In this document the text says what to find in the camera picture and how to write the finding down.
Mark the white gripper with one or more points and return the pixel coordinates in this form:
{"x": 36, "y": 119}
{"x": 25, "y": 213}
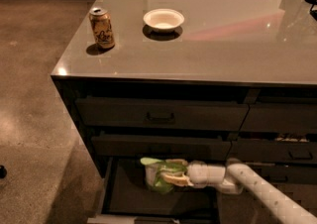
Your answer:
{"x": 197, "y": 174}

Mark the green rice chip bag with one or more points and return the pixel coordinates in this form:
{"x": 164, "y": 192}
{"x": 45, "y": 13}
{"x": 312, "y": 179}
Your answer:
{"x": 155, "y": 168}

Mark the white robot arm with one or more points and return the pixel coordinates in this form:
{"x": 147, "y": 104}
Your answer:
{"x": 235, "y": 177}

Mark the middle left drawer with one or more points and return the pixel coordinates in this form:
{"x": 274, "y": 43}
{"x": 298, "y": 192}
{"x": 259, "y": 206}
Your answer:
{"x": 161, "y": 147}

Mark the open bottom left drawer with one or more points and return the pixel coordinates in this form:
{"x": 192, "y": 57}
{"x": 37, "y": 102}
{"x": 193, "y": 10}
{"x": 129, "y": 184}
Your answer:
{"x": 125, "y": 199}

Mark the top left drawer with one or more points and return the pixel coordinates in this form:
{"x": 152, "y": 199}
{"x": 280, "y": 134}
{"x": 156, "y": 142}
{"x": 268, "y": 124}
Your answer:
{"x": 167, "y": 114}

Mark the middle right drawer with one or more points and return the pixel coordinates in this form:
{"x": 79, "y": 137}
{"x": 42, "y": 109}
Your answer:
{"x": 265, "y": 151}

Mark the top right drawer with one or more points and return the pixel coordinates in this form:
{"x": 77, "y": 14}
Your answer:
{"x": 281, "y": 118}

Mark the dark drawer cabinet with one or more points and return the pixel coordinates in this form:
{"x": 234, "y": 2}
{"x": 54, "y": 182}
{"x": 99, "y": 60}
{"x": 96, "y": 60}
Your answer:
{"x": 189, "y": 87}

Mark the white paper bowl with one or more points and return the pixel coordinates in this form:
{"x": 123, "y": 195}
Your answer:
{"x": 163, "y": 20}

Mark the orange soda can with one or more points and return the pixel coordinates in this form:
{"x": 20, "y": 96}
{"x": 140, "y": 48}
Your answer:
{"x": 102, "y": 28}

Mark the small black floor object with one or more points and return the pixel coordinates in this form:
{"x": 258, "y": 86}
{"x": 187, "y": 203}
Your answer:
{"x": 3, "y": 172}

